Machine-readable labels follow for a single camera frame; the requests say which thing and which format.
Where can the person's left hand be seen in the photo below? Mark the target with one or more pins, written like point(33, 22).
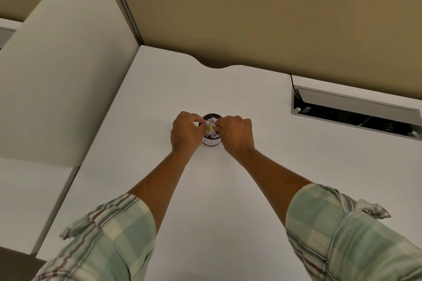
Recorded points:
point(184, 134)

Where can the person's right hand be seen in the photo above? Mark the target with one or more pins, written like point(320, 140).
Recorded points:
point(237, 135)

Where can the small blue yellow box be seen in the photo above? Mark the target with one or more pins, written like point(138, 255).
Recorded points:
point(208, 128)

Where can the white paper cup black inside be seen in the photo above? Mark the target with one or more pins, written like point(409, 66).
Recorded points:
point(211, 142)

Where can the person's left forearm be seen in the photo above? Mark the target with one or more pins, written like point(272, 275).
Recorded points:
point(161, 185)

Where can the person's right forearm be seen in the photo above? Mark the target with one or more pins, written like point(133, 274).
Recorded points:
point(273, 178)

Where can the white side divider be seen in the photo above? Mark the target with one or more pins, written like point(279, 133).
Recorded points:
point(66, 86)

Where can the green plaid shirt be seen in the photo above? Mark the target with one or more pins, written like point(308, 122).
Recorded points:
point(346, 241)

